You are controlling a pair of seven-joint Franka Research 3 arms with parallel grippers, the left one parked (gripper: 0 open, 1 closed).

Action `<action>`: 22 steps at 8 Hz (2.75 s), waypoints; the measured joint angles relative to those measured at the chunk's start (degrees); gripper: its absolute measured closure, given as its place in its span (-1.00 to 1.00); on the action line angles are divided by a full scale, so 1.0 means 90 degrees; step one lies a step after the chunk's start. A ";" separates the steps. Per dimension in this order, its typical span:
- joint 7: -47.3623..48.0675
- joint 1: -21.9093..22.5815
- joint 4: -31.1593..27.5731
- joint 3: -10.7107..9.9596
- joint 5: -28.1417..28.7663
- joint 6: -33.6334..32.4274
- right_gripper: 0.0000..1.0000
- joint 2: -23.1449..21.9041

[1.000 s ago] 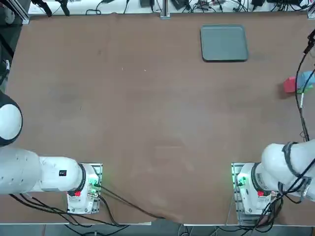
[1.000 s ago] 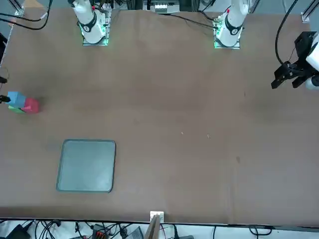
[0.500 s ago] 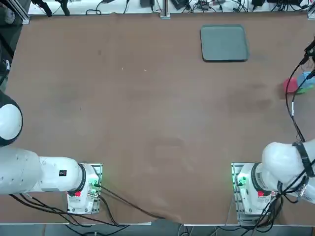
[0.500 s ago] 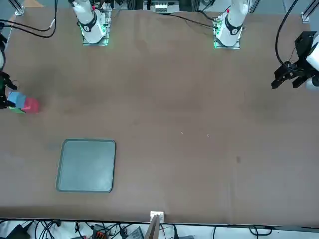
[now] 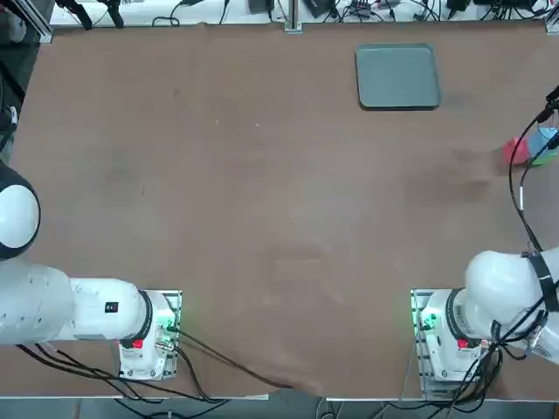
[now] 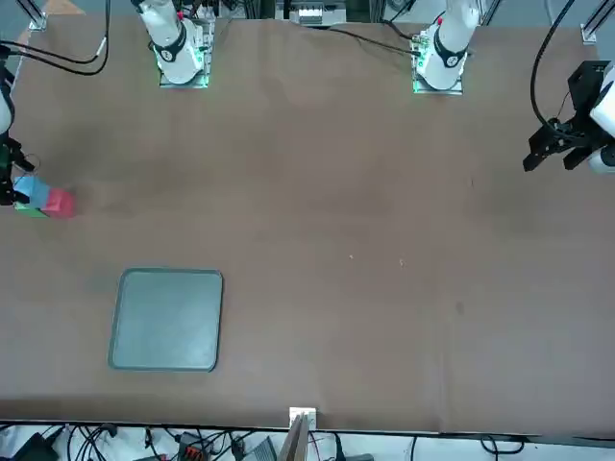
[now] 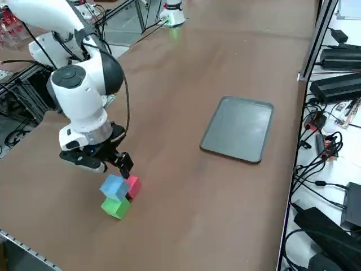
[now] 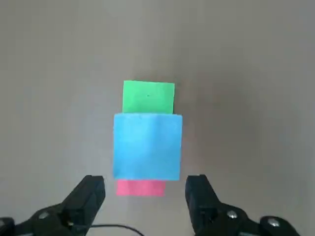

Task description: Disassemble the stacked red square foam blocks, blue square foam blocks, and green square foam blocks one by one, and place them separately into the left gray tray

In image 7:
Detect black cable with inline box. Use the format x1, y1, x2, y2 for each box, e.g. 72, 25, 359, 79
292, 165, 349, 198

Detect long black power supply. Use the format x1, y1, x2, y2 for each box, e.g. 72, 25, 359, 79
310, 72, 361, 104
320, 43, 361, 71

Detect blue square foam block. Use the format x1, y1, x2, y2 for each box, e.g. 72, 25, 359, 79
100, 174, 129, 203

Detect aluminium frame post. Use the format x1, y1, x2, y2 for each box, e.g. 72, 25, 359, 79
297, 0, 339, 82

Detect small black power adapter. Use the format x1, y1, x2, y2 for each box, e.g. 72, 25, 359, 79
329, 28, 350, 43

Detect clear shelf with red packets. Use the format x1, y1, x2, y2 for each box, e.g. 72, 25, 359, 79
0, 5, 35, 51

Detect large black case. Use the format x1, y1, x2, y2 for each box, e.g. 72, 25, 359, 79
293, 207, 361, 271

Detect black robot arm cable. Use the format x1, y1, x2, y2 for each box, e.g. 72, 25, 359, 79
78, 33, 131, 139

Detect printed paper cards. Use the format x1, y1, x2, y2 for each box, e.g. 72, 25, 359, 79
334, 98, 361, 130

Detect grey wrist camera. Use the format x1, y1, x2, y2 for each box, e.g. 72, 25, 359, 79
80, 162, 108, 174

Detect green square foam block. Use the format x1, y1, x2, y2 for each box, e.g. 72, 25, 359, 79
100, 197, 131, 221

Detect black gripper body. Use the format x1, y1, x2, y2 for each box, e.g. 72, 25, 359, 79
81, 137, 125, 164

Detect white panel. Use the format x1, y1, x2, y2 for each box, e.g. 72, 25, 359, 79
337, 0, 361, 20

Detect black flat box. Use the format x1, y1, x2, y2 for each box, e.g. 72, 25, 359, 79
340, 182, 361, 229

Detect black red adapter hub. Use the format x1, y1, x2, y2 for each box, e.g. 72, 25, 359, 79
304, 111, 328, 131

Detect black frame stand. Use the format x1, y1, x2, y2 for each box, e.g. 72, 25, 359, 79
0, 60, 71, 125

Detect red black plug connector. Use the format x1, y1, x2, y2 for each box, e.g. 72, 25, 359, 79
323, 139, 339, 162

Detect gray metal tray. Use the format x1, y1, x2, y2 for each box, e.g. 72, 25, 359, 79
199, 95, 275, 164

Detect grey aluminium rail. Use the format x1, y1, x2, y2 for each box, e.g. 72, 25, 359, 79
0, 228, 61, 271

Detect red square foam block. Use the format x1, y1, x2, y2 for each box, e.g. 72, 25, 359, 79
124, 175, 142, 200

